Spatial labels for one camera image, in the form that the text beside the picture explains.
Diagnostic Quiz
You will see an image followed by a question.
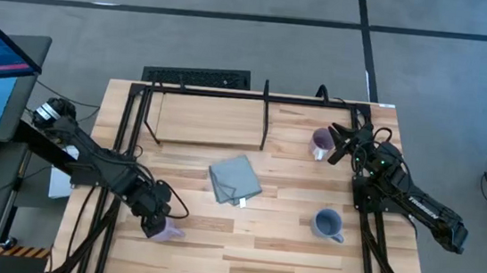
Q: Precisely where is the white box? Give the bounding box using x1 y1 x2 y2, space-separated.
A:
47 143 80 202

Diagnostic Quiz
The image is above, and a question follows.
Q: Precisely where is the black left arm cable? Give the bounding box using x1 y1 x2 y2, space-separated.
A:
153 178 194 221

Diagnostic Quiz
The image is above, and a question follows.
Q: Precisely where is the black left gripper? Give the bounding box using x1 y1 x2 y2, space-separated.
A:
128 178 177 243

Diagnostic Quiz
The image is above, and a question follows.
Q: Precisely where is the grey folded cloth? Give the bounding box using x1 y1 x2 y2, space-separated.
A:
204 152 267 211

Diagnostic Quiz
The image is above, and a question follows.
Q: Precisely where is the black arched hook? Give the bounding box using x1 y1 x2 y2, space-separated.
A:
315 84 333 105

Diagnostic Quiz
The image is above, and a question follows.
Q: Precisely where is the pink mug white handle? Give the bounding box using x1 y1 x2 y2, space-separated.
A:
307 125 337 163

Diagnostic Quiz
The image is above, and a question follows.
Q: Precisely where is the black wire shelf frame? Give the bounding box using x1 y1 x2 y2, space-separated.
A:
139 67 273 155

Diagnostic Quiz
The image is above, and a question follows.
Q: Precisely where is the black metal table frame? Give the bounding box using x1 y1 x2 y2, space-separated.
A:
44 71 444 273

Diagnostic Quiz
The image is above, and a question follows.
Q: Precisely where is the blue-grey mug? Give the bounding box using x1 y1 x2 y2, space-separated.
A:
308 206 349 244

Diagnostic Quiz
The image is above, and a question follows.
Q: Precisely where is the lavender ribbed mug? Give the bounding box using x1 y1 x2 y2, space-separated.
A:
150 215 188 245

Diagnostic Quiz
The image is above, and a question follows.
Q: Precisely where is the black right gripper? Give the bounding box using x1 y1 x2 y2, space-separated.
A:
323 120 383 170

